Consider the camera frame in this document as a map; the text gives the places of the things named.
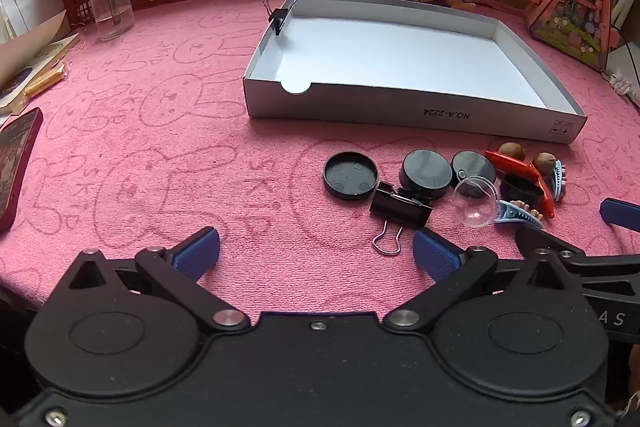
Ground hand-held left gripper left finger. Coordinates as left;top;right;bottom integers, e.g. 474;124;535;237
65;227;251;334

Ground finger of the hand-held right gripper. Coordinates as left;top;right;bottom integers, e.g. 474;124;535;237
599;198;640;228
516;225;640;270

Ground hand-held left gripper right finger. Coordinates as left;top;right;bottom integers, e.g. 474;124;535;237
382;228;567;334

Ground blue claw hair clip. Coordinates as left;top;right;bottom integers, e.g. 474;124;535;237
549;159;568;202
494;199;545;229

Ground large black binder clip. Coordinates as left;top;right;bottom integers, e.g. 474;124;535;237
369;181;435;254

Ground small black round cup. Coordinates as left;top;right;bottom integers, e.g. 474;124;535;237
500;173;546;209

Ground clear plastic dome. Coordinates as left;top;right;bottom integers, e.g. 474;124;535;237
451;176;500;230

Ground black round cap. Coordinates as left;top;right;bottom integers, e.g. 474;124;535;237
451;151;497;198
399;150;453;200

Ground brown hazelnut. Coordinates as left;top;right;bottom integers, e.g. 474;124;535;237
499;141;527;162
531;152;557;175

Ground red hair clip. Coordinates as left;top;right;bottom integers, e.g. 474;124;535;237
484;149;557;219

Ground hollow black round lid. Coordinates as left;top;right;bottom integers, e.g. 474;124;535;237
322;151;379;200

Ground white cardboard box tray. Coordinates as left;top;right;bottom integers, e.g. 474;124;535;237
243;0;588;144

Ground pink rabbit-print mat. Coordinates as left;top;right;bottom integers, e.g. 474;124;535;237
0;0;640;313

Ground pink triangular toy case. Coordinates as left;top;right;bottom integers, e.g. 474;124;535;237
519;0;623;72

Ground yellow packet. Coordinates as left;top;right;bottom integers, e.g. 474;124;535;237
22;64;68;98

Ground small black binder clip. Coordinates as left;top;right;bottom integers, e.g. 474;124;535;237
262;0;298;36

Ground open booklet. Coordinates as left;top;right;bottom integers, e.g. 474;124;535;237
0;32;81;115

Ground clear glass mug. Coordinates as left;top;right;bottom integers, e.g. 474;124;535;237
86;0;136;42

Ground white paper sheet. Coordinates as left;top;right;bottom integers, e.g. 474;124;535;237
0;0;68;45

